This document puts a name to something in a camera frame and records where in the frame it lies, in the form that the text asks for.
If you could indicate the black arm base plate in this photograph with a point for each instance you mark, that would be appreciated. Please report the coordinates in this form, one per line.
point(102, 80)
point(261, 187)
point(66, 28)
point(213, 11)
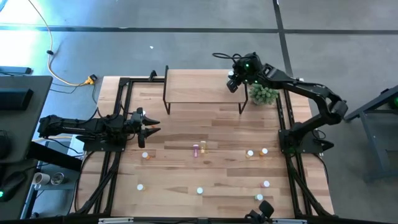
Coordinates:
point(93, 146)
point(311, 148)

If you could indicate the black frame clamp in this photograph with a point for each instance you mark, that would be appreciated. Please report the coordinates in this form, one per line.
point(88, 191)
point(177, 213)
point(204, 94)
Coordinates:
point(152, 75)

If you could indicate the wooden shelf black metal legs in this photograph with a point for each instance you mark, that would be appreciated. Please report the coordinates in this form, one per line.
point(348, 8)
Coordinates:
point(199, 87)

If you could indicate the black desk crossbar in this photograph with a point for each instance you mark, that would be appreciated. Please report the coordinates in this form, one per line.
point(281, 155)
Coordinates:
point(53, 156)

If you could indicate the white box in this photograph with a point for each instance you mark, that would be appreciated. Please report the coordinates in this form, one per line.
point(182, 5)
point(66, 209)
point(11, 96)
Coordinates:
point(72, 149)

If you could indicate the black desk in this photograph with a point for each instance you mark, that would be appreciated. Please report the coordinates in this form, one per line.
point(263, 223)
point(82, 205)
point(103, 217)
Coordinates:
point(31, 124)

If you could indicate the black aluminium table frame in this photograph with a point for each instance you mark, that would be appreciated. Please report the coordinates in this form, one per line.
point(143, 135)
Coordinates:
point(140, 80)

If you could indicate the yellow black power plug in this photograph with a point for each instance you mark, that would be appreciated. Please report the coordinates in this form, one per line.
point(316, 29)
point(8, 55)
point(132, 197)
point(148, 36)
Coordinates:
point(90, 81)

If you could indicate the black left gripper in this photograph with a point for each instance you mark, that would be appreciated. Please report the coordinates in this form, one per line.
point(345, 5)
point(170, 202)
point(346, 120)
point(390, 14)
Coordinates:
point(142, 138)

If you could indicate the black mount bracket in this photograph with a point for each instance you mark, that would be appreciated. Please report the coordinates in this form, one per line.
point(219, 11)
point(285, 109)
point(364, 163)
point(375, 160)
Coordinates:
point(264, 210)

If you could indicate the green plant in patterned pot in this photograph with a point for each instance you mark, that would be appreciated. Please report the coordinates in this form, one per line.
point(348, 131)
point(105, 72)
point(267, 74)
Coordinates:
point(263, 95)

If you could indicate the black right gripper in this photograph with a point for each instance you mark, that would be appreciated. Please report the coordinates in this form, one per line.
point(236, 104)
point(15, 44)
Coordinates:
point(237, 83)

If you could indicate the grey metal shelf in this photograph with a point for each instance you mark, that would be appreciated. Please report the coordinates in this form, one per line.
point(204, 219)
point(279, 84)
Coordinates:
point(70, 180)

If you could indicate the white paper cup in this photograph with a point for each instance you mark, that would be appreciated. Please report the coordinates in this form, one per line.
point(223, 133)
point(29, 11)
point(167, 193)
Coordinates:
point(41, 179)

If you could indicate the teal pill bottle white cap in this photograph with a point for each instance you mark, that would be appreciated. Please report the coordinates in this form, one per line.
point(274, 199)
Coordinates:
point(259, 197)
point(199, 190)
point(231, 73)

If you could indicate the grey metal table frame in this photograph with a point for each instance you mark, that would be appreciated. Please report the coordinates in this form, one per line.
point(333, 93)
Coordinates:
point(371, 140)

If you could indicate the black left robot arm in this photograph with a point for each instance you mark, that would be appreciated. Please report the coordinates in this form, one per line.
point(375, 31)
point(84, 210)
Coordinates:
point(77, 126)

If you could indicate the black computer mouse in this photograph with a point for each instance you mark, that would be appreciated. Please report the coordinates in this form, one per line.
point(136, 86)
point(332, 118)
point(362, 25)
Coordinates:
point(12, 185)

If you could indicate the clear glass cup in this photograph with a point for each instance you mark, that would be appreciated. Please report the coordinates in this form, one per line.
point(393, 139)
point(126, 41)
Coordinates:
point(57, 179)

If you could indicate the yellow pill bottle white cap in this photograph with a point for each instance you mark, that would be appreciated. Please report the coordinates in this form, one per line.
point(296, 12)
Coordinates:
point(203, 146)
point(140, 187)
point(249, 153)

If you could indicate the black rectangular device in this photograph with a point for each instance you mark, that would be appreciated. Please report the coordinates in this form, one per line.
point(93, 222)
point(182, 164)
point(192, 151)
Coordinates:
point(15, 99)

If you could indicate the black device green light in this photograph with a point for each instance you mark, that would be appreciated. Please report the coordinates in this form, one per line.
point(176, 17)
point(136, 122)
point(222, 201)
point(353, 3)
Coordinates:
point(395, 102)

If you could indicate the flat black bar device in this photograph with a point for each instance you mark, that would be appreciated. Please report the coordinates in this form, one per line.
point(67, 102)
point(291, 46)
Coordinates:
point(15, 70)

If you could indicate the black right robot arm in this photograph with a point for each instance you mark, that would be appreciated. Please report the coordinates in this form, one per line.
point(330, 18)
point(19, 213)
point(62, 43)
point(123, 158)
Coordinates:
point(311, 90)

